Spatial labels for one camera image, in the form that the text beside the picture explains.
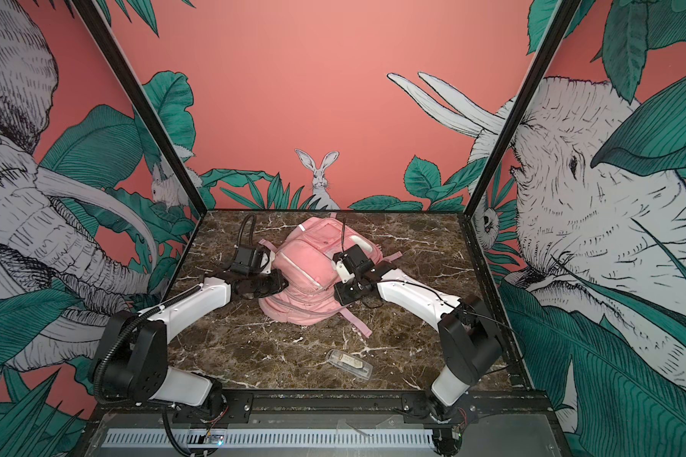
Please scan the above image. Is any pink student backpack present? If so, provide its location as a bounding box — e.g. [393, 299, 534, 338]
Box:
[258, 217, 402, 337]

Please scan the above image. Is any clear plastic eraser box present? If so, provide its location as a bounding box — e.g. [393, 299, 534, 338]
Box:
[326, 350, 373, 380]

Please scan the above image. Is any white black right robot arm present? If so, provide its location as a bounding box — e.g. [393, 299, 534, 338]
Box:
[333, 262, 504, 407]

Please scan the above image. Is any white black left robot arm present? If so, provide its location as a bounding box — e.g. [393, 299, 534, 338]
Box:
[89, 270, 289, 407]

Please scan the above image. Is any white ventilation grille strip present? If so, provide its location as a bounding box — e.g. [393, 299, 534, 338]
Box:
[101, 428, 434, 449]

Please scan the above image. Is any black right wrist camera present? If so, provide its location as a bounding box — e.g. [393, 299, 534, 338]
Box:
[333, 245, 375, 283]

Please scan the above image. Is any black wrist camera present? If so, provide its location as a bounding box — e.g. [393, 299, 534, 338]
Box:
[228, 246, 272, 276]
[333, 245, 375, 283]

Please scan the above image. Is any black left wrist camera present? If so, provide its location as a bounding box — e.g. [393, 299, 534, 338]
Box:
[228, 246, 272, 276]

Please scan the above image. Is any black front mounting rail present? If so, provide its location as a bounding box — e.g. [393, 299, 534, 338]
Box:
[90, 387, 553, 427]

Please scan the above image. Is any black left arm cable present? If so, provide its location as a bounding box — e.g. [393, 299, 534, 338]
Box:
[93, 284, 204, 401]

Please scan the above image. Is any black left corner frame post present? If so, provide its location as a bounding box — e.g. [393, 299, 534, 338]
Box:
[72, 0, 208, 218]

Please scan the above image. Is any black corner frame post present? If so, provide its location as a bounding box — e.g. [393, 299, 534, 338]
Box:
[464, 0, 580, 219]
[72, 0, 208, 218]

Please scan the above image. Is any black right corner frame post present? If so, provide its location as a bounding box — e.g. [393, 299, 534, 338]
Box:
[464, 0, 580, 219]

